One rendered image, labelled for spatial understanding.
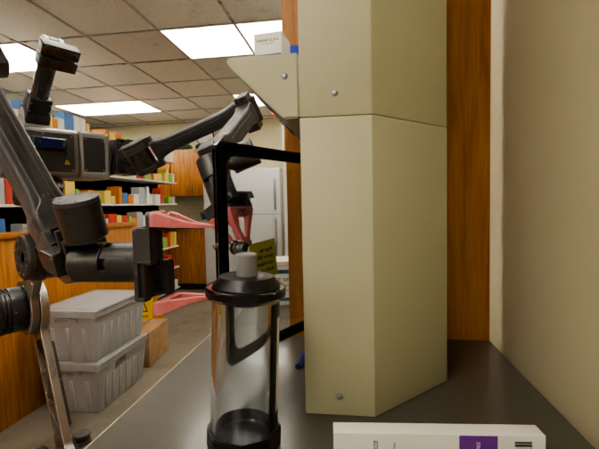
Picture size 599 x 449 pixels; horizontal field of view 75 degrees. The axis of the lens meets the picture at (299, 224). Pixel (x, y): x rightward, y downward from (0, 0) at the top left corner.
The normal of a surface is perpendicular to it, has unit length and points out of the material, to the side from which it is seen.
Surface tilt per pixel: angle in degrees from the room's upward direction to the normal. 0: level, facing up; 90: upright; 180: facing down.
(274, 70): 90
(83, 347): 96
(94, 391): 96
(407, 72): 90
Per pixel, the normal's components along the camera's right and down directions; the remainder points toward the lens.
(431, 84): 0.60, 0.03
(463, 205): -0.14, 0.05
